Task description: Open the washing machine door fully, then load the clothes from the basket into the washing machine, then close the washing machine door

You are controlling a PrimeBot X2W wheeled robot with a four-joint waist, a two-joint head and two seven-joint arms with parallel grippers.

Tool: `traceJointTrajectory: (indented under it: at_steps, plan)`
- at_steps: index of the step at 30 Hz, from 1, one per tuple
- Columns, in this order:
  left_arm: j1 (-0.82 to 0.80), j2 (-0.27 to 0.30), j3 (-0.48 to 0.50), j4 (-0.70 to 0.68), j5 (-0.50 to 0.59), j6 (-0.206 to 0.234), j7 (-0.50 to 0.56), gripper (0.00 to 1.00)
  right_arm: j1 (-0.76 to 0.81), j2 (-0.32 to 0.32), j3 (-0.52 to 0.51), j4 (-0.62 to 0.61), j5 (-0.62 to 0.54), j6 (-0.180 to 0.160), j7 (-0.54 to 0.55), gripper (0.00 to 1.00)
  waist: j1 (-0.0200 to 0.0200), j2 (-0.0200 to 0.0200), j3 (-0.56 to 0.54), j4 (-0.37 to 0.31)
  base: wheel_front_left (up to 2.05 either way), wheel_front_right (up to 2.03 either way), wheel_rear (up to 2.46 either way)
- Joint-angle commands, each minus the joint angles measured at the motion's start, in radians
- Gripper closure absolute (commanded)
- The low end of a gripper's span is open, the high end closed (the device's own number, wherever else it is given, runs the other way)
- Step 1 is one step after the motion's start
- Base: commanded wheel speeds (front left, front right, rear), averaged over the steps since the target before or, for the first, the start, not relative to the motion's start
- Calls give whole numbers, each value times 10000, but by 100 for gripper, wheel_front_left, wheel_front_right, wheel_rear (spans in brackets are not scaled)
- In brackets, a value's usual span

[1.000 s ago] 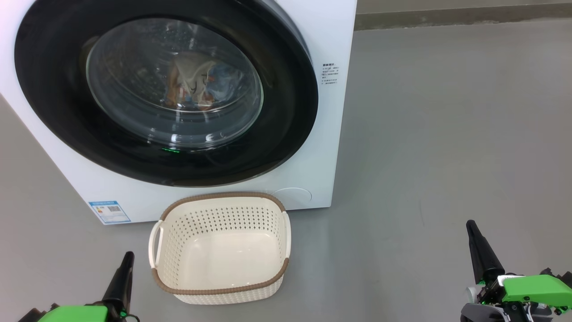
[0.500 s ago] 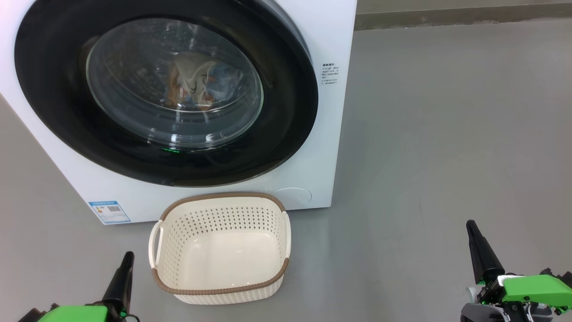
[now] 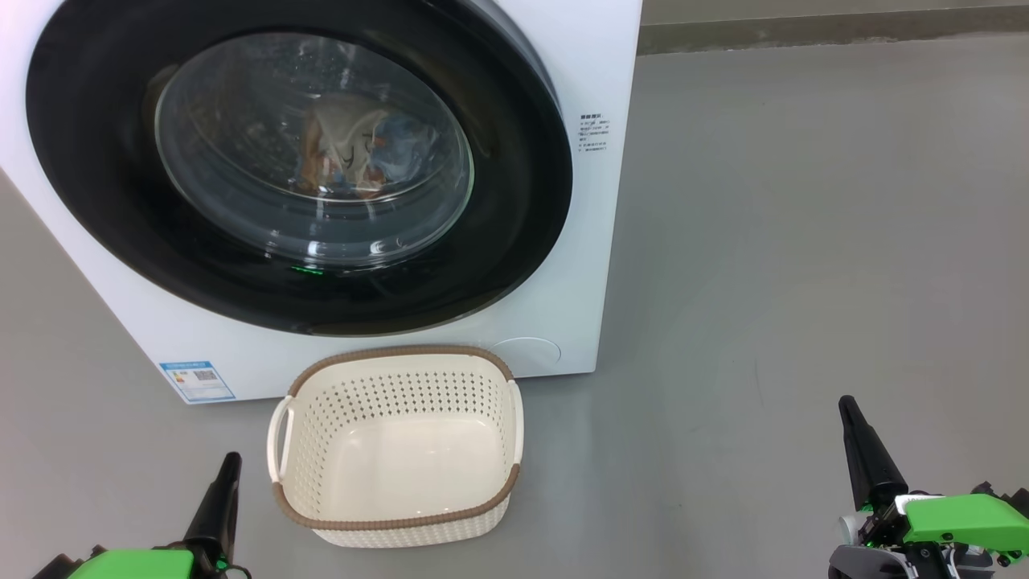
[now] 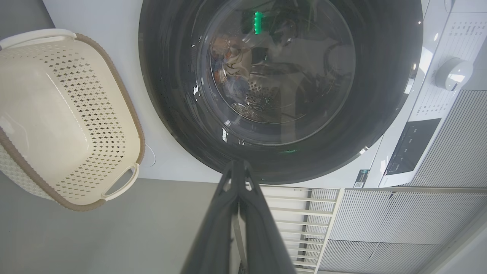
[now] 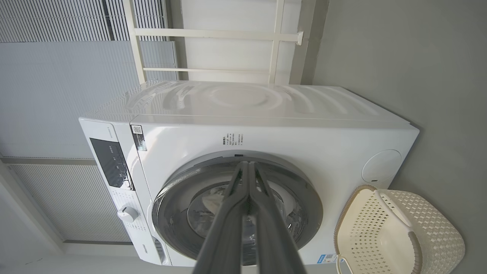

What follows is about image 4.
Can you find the white slatted rack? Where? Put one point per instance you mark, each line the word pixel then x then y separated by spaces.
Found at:
pixel 300 213

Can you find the white front-load washing machine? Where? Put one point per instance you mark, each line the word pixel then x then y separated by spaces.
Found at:
pixel 114 23

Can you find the grey ribbed panel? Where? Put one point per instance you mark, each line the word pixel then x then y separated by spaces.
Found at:
pixel 437 213

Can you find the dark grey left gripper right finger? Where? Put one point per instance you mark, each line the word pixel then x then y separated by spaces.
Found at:
pixel 262 239

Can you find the white round control knob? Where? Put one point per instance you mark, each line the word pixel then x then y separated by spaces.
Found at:
pixel 452 74

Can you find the round drain filter cover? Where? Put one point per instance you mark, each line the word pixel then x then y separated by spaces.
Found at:
pixel 149 156

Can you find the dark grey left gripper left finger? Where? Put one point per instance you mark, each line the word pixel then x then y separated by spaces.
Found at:
pixel 213 236

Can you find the cream perforated laundry basket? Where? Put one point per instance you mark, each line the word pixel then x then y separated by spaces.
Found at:
pixel 45 114

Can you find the washing machine glass door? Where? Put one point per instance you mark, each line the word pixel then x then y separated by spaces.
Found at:
pixel 159 76

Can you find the small black QR sticker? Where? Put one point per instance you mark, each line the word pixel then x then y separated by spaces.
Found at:
pixel 361 179

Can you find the washing machine drum with laundry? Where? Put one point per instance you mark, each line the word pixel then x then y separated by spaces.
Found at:
pixel 260 101

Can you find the dark washing machine control panel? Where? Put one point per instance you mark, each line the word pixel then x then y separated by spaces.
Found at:
pixel 412 146

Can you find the light blue garment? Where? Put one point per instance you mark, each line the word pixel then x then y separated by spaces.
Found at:
pixel 233 90

